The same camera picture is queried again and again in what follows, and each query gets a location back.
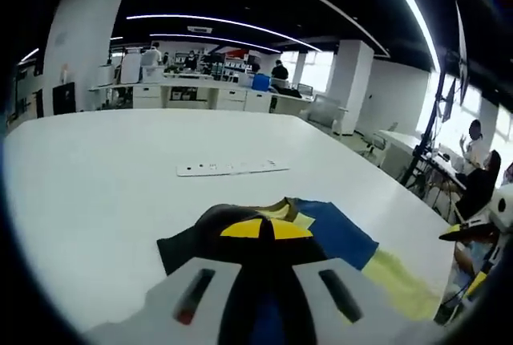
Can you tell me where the long ceiling light strip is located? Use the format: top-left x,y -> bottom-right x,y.
375,0 -> 442,70

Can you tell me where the white table socket strip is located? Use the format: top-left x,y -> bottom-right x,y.
176,157 -> 291,178

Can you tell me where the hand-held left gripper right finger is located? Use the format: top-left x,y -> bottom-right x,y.
267,219 -> 442,345

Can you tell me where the black tripod stand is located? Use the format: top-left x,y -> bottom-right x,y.
400,0 -> 471,190

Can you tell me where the row of white desks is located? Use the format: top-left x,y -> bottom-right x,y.
89,71 -> 314,114

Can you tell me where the white side desk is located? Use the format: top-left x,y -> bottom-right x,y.
375,128 -> 467,186

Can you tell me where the curved ceiling light strip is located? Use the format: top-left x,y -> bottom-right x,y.
125,13 -> 324,52

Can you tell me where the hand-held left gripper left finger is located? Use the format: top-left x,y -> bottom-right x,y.
83,217 -> 269,345

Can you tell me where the short ceiling light strip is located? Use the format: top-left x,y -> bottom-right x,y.
149,32 -> 278,48

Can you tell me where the blue plastic bin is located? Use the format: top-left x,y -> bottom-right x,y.
252,72 -> 274,91

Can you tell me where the black cable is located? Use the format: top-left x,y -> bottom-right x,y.
439,279 -> 471,311

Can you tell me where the black chair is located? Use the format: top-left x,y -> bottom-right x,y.
52,81 -> 78,116

